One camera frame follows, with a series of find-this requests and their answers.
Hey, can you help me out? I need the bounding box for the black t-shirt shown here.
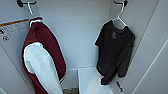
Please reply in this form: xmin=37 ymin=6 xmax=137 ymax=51
xmin=94 ymin=19 xmax=136 ymax=86

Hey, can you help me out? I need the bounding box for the white wardrobe door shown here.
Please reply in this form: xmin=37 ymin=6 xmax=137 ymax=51
xmin=131 ymin=0 xmax=168 ymax=94
xmin=0 ymin=44 xmax=26 ymax=94

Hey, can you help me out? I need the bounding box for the white wardrobe carcass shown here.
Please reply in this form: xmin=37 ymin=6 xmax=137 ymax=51
xmin=0 ymin=0 xmax=161 ymax=94

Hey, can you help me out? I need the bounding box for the red white varsity jacket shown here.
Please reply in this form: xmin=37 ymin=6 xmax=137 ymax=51
xmin=21 ymin=21 xmax=68 ymax=94

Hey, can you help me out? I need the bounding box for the white jacket hanger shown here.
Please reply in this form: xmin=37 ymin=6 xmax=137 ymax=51
xmin=26 ymin=2 xmax=44 ymax=28

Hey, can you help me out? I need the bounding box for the orange white warning label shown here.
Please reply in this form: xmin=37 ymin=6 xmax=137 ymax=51
xmin=0 ymin=18 xmax=32 ymax=45

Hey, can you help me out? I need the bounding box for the black wall hook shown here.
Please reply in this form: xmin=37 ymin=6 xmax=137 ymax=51
xmin=16 ymin=0 xmax=37 ymax=9
xmin=113 ymin=0 xmax=129 ymax=8

